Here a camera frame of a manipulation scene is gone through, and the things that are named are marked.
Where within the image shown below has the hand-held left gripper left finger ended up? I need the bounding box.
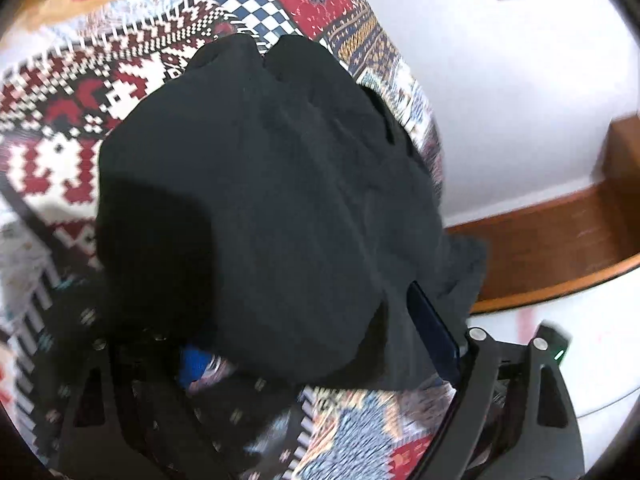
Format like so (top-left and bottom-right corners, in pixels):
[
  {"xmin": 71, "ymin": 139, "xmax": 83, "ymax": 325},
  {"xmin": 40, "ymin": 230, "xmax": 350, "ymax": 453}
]
[{"xmin": 57, "ymin": 330, "xmax": 241, "ymax": 480}]

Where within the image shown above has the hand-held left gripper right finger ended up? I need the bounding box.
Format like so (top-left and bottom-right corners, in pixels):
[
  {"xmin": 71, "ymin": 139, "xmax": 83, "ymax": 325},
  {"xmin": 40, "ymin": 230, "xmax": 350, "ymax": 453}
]
[{"xmin": 406, "ymin": 281, "xmax": 587, "ymax": 480}]

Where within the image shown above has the black zip jacket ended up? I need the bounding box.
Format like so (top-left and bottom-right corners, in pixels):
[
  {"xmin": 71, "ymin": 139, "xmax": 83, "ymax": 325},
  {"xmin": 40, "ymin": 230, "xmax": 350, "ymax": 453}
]
[{"xmin": 95, "ymin": 34, "xmax": 488, "ymax": 391}]

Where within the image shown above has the wooden door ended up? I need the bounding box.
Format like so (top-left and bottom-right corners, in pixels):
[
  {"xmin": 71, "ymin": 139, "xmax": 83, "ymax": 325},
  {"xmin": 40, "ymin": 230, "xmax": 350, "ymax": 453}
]
[{"xmin": 444, "ymin": 115, "xmax": 640, "ymax": 315}]

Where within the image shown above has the patchwork patterned blanket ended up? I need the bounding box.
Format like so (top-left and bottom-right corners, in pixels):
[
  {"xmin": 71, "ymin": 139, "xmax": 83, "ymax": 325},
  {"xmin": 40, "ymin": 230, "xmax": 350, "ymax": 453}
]
[{"xmin": 0, "ymin": 0, "xmax": 461, "ymax": 480}]

